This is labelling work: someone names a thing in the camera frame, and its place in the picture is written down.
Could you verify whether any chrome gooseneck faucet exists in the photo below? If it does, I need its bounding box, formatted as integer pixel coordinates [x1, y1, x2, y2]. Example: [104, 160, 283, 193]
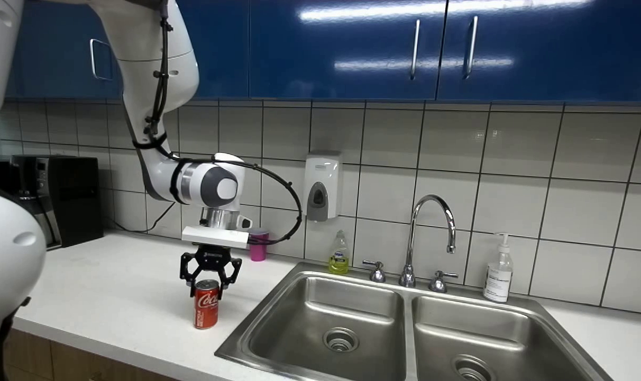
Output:
[398, 193, 460, 287]

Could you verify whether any green dish soap bottle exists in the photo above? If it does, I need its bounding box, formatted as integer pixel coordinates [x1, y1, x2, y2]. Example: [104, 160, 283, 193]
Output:
[327, 229, 353, 276]

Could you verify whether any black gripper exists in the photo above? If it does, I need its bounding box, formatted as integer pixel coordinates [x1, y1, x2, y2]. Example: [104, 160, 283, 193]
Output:
[179, 243, 246, 299]

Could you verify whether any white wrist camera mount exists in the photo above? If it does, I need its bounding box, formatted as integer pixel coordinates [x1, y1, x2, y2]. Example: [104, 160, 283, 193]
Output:
[181, 208, 255, 251]

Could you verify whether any clear pump soap bottle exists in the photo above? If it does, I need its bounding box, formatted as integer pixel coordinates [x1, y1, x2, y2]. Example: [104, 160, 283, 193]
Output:
[483, 231, 516, 305]

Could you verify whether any red soda can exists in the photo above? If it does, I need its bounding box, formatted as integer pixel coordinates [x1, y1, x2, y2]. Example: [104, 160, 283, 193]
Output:
[194, 279, 222, 332]

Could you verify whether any pink plastic cup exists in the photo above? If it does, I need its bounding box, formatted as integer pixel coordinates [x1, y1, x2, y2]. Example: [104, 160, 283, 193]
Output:
[247, 227, 274, 264]

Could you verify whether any stainless steel double sink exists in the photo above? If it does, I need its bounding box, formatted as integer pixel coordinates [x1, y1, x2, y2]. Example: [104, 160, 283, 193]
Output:
[215, 260, 617, 381]

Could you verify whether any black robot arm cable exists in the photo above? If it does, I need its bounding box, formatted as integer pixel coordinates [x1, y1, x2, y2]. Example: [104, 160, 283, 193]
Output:
[134, 0, 306, 247]

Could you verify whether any white wall soap dispenser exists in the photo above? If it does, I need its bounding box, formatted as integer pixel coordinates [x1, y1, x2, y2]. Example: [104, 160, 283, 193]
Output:
[302, 154, 341, 223]

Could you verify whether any black coffee maker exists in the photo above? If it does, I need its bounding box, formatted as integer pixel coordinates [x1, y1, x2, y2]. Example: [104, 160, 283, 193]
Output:
[0, 157, 60, 249]

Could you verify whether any silver cabinet door handle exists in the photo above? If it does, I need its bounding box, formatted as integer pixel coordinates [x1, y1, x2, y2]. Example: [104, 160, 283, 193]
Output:
[87, 36, 114, 80]
[409, 18, 424, 80]
[464, 15, 480, 80]

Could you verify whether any chrome faucet handle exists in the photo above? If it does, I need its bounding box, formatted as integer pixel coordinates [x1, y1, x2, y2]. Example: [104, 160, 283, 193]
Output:
[363, 260, 389, 283]
[428, 269, 461, 294]

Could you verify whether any wooden base cabinet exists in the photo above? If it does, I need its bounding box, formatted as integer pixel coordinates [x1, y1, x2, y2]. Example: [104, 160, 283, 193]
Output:
[0, 328, 179, 381]

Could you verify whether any black power cord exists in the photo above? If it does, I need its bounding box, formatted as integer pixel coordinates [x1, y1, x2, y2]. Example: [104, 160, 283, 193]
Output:
[147, 199, 179, 236]

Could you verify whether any black box appliance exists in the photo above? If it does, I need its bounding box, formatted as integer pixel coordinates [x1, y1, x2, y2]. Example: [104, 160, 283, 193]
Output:
[48, 154, 106, 247]

